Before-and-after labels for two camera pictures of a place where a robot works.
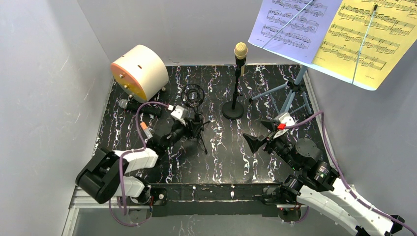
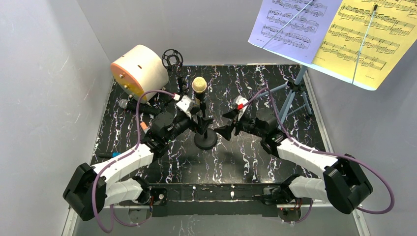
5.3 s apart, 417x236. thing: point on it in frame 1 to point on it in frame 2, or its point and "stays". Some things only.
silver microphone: x=146 y=109 stays
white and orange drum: x=141 y=73 stays
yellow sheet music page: x=366 y=39 stays
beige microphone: x=233 y=109 to x=209 y=140
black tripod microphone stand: x=193 y=95 to x=172 y=59
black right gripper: x=267 y=140 to x=234 y=125
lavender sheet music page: x=293 y=28 stays
